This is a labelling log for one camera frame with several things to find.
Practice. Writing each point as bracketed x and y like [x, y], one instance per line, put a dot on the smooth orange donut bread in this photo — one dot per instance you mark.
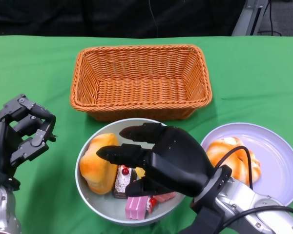
[97, 168]

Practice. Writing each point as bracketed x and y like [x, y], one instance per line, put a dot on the pink striped cake slice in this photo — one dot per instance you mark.
[135, 208]

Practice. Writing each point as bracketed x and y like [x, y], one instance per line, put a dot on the lavender white plate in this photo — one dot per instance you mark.
[276, 158]

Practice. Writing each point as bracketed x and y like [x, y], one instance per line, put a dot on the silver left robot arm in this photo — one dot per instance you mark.
[2, 214]

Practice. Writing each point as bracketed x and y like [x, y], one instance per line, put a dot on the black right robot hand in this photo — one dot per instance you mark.
[178, 161]

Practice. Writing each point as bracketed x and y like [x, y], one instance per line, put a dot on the yellow cake slice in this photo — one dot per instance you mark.
[140, 173]

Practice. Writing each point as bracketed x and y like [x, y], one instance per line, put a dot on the ribbed round bread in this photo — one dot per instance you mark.
[232, 161]

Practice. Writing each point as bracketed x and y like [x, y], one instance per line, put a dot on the orange wicker basket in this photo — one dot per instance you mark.
[141, 90]

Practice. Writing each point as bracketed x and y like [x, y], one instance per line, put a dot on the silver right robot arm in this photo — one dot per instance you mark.
[234, 202]

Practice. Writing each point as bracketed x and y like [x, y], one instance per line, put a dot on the green tablecloth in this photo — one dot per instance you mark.
[254, 73]

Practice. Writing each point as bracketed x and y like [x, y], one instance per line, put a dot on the salmon cake slice with cherry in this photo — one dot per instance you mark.
[163, 196]

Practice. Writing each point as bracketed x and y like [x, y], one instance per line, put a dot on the pale grey-green bowl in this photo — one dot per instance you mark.
[102, 207]

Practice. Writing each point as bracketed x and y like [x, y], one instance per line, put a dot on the black backdrop curtain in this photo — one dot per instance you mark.
[63, 17]

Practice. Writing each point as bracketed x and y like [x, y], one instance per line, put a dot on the chocolate cake slice with cherry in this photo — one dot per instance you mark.
[122, 182]

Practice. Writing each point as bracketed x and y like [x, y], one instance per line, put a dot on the grey metal frame leg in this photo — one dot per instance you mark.
[246, 19]

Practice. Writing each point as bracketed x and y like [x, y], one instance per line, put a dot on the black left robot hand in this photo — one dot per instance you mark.
[0, 146]

